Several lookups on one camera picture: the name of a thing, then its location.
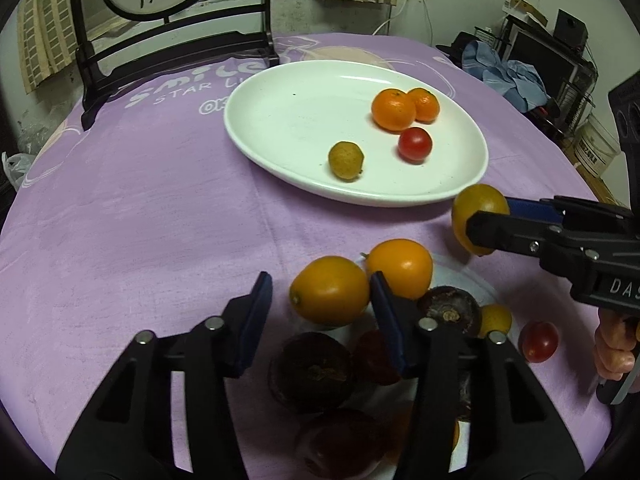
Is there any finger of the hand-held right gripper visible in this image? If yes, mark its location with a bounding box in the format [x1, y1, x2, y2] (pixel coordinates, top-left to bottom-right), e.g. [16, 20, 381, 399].
[504, 195, 637, 233]
[466, 210, 568, 267]

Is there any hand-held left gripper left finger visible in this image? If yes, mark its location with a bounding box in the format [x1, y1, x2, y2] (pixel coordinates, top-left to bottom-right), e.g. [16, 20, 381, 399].
[55, 271, 274, 480]

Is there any yellow-green round fruit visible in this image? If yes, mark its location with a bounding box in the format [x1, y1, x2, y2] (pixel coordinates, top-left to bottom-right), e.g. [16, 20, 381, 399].
[451, 184, 511, 257]

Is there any large white oval plate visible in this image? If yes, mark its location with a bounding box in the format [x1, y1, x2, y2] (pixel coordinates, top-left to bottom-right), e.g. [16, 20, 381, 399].
[223, 60, 489, 208]

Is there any blue cloth pile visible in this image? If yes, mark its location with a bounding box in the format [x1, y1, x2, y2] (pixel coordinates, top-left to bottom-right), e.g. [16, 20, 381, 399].
[462, 40, 552, 114]

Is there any small mandarin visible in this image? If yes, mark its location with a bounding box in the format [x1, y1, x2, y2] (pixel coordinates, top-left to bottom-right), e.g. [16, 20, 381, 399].
[407, 87, 441, 123]

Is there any red cherry tomato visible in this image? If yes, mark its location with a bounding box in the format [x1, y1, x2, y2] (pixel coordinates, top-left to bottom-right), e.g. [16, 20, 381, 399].
[398, 127, 433, 163]
[518, 321, 560, 364]

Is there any person's right hand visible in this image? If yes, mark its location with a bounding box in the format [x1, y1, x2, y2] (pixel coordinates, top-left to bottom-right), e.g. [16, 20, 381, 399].
[594, 307, 640, 382]

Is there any black hat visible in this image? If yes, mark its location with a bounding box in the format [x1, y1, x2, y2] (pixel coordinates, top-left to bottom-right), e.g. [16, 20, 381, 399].
[436, 31, 482, 67]

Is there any dark purple mangosteen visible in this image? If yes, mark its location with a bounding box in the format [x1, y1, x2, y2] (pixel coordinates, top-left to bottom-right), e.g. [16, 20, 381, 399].
[268, 331, 357, 415]
[416, 285, 482, 337]

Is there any small white plate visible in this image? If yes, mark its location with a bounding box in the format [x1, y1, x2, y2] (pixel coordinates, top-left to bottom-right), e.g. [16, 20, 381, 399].
[280, 251, 507, 480]

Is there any purple printed tablecloth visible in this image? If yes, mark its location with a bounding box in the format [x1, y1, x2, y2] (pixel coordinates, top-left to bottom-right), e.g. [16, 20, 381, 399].
[0, 32, 621, 480]

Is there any large mandarin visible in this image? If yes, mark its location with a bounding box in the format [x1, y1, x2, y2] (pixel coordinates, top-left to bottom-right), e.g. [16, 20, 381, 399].
[371, 88, 417, 133]

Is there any white plastic bag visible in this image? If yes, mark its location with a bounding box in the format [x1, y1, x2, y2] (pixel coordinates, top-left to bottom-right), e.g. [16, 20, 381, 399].
[0, 152, 37, 192]

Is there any white bucket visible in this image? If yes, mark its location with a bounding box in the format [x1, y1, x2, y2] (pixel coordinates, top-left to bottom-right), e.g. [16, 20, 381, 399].
[574, 112, 622, 177]

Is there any cardboard box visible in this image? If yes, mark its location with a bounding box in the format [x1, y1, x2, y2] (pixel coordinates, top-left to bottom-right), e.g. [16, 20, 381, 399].
[502, 0, 549, 26]

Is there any white cable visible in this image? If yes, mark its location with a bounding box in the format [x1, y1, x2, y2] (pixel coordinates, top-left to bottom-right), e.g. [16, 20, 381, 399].
[374, 0, 437, 45]

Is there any black stand with persimmon painting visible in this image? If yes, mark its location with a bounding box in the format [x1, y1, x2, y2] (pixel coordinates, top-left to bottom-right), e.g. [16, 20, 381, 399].
[70, 0, 282, 131]

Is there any oval orange kumquat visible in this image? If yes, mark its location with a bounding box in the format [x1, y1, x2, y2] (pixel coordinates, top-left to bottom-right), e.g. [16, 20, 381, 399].
[289, 256, 372, 326]

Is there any brown-yellow longan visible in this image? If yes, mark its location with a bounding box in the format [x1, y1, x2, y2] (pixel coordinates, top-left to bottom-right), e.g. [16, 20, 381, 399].
[328, 141, 364, 181]

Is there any small yellow fruit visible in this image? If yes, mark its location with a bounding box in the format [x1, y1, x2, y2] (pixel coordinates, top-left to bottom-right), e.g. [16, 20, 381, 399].
[477, 304, 513, 339]

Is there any round orange kumquat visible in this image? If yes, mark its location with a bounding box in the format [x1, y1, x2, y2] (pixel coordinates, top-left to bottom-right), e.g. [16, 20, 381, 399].
[364, 239, 434, 301]

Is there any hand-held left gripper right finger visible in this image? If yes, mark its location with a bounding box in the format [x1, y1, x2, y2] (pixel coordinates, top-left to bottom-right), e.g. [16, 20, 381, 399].
[369, 271, 587, 480]

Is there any large red plum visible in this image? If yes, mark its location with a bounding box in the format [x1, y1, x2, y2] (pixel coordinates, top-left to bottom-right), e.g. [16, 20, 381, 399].
[294, 407, 389, 480]

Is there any small black speaker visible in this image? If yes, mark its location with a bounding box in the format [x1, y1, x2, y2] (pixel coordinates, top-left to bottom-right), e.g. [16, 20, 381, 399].
[555, 9, 589, 54]

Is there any large black speaker box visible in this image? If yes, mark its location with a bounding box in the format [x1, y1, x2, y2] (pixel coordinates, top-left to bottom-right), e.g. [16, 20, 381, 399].
[607, 71, 640, 162]

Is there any black monitor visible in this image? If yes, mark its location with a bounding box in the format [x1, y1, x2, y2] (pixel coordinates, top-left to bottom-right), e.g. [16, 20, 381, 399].
[504, 15, 599, 111]

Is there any dark red plum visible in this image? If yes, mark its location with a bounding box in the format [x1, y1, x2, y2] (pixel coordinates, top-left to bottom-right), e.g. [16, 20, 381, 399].
[353, 329, 402, 387]

